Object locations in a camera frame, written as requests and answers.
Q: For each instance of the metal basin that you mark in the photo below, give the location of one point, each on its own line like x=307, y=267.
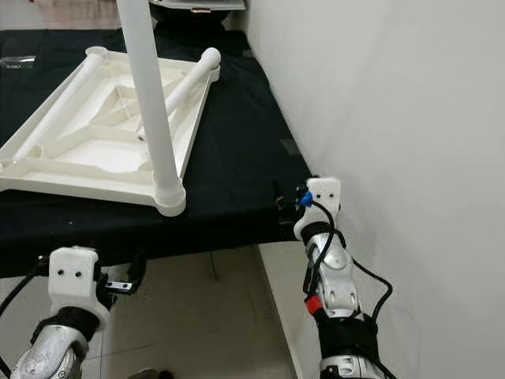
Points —
x=197, y=16

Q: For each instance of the checked cloth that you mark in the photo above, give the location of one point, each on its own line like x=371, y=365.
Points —
x=79, y=14

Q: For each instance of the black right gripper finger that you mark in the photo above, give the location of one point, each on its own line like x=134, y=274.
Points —
x=280, y=201

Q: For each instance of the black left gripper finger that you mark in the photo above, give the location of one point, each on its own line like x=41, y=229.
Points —
x=136, y=270

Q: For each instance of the grey left robot foot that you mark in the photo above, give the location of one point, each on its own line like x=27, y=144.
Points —
x=150, y=373

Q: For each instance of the white plastic table top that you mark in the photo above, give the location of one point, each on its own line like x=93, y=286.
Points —
x=87, y=178

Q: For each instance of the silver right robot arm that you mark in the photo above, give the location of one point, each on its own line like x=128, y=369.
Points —
x=335, y=284

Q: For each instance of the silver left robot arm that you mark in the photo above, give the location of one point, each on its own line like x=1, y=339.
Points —
x=55, y=355

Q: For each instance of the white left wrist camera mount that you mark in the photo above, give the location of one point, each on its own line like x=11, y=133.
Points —
x=77, y=276

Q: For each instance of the black tablecloth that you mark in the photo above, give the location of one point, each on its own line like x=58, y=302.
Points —
x=245, y=158

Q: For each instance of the grey tape piece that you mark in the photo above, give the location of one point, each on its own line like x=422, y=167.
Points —
x=292, y=147

